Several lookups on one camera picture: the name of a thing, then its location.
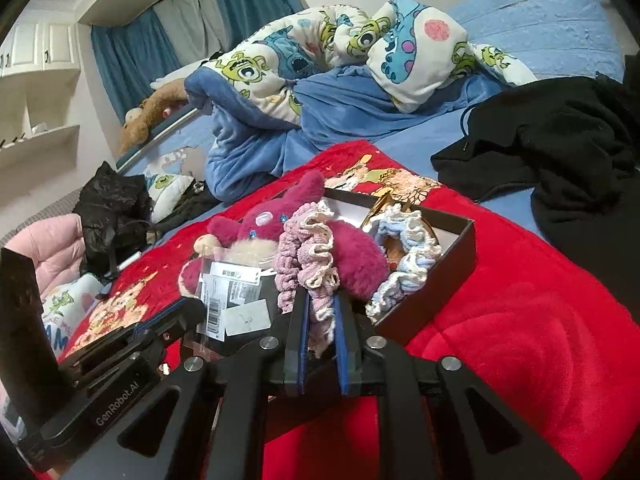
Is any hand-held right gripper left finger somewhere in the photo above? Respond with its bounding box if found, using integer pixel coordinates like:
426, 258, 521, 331
60, 290, 312, 480

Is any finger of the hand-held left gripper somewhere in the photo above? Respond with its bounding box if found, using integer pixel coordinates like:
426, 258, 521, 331
59, 301, 207, 386

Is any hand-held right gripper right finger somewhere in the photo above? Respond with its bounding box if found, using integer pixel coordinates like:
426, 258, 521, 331
332, 295, 584, 480

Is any pink crochet scrunchie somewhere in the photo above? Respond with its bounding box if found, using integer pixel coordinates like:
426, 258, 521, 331
274, 201, 347, 357

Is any magenta plush toy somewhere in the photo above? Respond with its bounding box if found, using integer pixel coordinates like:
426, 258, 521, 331
179, 170, 391, 307

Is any cream plush toy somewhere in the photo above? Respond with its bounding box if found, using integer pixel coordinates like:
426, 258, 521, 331
194, 234, 279, 267

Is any black cardboard box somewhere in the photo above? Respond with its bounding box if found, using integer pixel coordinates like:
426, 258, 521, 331
320, 187, 477, 347

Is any white cartoon print cloth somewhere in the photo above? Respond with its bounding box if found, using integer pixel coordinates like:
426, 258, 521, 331
39, 274, 107, 362

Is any clear bag with labels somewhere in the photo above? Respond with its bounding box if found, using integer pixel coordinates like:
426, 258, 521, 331
194, 260, 272, 344

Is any blue white crochet scrunchie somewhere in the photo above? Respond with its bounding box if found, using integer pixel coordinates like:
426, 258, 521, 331
372, 205, 444, 257
365, 250, 442, 319

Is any pink padded jacket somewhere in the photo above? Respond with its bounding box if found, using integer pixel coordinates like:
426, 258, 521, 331
0, 212, 87, 307

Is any black plastic bag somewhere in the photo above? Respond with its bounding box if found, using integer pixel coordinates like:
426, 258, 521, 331
72, 161, 154, 277

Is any dark garment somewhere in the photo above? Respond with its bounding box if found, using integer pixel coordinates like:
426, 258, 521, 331
154, 180, 222, 234

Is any gold hair clip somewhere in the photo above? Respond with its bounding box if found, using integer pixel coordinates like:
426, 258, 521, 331
360, 197, 416, 234

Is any cartoon print pillow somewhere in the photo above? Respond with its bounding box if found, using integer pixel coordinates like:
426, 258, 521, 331
145, 172, 195, 224

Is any red printed blanket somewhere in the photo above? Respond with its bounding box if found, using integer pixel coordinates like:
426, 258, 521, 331
57, 140, 640, 480

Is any curved bed headboard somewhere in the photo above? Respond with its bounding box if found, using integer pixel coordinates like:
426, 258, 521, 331
115, 107, 199, 174

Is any brown teddy bear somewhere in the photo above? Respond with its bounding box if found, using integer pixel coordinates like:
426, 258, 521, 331
119, 79, 189, 157

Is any cartoon print blue duvet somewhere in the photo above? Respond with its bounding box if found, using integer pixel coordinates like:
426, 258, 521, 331
184, 0, 539, 202

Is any black hoodie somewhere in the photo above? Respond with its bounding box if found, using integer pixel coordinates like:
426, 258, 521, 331
431, 74, 640, 282

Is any grey curtain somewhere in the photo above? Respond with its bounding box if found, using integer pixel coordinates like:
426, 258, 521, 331
152, 0, 227, 67

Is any blue bed sheet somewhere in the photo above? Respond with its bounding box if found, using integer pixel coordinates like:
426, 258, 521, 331
117, 0, 629, 221

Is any white wall shelf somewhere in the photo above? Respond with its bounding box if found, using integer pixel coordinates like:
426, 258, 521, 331
0, 70, 82, 207

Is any white wall cabinet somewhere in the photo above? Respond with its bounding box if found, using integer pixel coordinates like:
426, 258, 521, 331
0, 19, 82, 79

